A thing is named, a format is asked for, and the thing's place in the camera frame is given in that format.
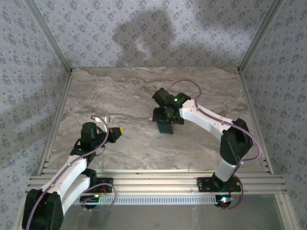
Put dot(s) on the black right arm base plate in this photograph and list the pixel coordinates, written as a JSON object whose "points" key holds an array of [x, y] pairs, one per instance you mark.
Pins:
{"points": [[206, 185]]}

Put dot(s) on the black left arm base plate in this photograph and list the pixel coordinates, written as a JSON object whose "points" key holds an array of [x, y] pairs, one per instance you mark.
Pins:
{"points": [[105, 185]]}

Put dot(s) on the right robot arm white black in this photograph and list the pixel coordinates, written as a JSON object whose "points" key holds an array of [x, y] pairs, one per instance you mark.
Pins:
{"points": [[204, 117]]}

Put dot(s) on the controller board green light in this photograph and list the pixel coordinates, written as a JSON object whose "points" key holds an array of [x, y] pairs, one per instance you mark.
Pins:
{"points": [[90, 198], [224, 200]]}

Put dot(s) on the left controller board green light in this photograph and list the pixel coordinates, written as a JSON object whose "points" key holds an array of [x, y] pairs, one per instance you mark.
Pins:
{"points": [[90, 198]]}

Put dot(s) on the aluminium frame leg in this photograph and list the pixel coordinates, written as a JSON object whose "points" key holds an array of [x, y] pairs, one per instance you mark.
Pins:
{"points": [[286, 213]]}

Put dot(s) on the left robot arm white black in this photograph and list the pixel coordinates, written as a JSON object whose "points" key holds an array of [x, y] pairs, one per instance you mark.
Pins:
{"points": [[72, 167]]}

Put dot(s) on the right controller board green light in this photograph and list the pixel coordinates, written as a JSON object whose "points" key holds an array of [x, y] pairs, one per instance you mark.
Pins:
{"points": [[224, 200]]}

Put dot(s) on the blue starry print box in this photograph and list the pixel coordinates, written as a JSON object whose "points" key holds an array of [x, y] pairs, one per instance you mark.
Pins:
{"points": [[165, 128]]}

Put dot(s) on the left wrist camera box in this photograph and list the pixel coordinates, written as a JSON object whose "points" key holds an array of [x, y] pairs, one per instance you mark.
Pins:
{"points": [[108, 119]]}

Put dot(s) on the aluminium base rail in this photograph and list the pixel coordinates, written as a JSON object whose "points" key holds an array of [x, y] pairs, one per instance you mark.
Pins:
{"points": [[156, 182]]}

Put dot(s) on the aluminium frame post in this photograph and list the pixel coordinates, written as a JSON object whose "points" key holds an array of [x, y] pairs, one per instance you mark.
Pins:
{"points": [[49, 36], [261, 36]]}

